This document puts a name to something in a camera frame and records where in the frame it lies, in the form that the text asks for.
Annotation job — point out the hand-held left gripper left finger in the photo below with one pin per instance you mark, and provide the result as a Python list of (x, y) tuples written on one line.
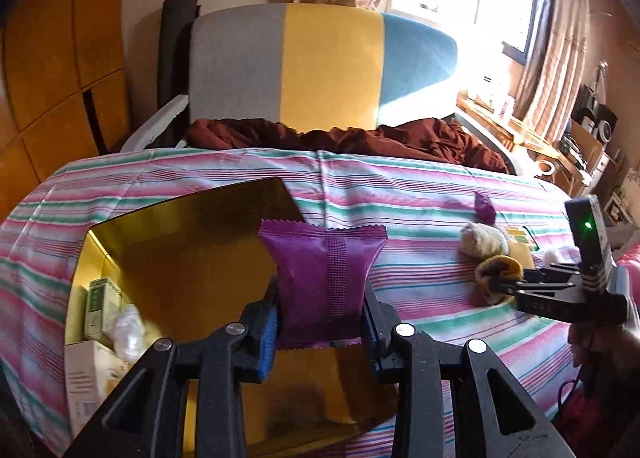
[(269, 333)]

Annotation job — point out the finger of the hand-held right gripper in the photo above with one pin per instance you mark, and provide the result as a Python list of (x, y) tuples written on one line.
[(550, 272), (505, 285)]

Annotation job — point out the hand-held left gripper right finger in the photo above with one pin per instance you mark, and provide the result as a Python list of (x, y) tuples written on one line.
[(372, 333)]

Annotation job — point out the yellow sock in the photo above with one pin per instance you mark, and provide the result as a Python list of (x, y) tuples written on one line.
[(502, 265)]

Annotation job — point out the green edged snack packet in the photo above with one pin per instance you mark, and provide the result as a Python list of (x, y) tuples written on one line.
[(520, 240)]

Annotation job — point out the white sock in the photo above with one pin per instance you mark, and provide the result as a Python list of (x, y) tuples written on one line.
[(482, 238)]

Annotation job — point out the large purple snack packet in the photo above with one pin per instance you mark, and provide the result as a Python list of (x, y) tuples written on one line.
[(320, 278)]

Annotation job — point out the small purple packet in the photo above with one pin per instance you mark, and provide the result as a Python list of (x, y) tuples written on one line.
[(484, 210)]

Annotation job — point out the gold metal tin box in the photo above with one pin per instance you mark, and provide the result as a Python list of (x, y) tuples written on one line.
[(200, 248)]

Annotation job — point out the white plastic bag ball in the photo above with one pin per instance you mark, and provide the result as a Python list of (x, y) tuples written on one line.
[(127, 333)]

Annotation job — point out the green and white box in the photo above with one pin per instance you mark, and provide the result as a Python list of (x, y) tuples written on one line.
[(100, 303)]

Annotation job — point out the white carton box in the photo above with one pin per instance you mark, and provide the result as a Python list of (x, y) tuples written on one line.
[(87, 378)]

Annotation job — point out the person's right hand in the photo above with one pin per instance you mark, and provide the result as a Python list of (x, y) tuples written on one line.
[(615, 343)]

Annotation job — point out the cardboard box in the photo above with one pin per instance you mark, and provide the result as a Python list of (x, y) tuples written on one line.
[(587, 142)]

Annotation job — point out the wooden desk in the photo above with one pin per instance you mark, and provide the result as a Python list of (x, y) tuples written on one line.
[(520, 130)]

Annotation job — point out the black stereo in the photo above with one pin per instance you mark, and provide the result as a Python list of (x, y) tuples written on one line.
[(597, 112)]

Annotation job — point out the striped tablecloth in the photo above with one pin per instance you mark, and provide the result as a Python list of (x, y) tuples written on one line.
[(400, 177)]

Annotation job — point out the maroon cloth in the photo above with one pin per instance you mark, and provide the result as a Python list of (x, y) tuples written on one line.
[(350, 137)]

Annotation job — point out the white foam piece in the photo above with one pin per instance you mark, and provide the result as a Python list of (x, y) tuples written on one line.
[(160, 120)]

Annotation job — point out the black rolled mat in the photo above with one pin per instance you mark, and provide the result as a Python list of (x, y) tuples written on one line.
[(172, 47)]

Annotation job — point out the wooden wardrobe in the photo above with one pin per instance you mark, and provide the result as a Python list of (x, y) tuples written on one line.
[(50, 62)]

